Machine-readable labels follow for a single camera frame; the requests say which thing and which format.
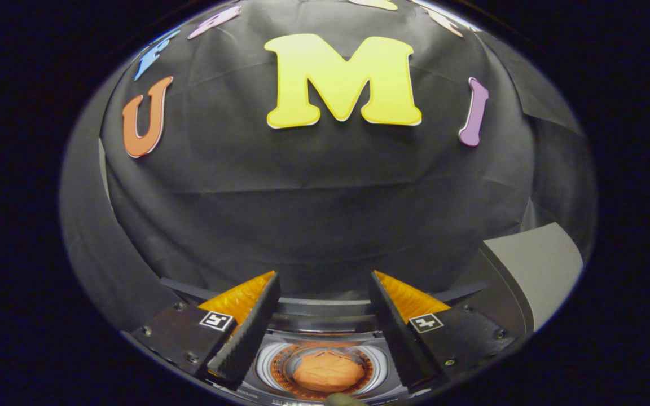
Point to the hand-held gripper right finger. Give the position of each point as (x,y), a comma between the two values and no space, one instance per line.
(398,332)

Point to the grey washing machine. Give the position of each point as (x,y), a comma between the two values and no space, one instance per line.
(266,366)

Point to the beige cabinet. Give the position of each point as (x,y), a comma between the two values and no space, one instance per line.
(539,265)

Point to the dark washing machine lid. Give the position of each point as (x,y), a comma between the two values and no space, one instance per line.
(325,307)

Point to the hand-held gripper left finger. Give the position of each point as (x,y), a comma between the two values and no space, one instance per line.
(249,332)

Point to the orange polo shirt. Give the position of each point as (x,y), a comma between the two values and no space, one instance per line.
(328,372)

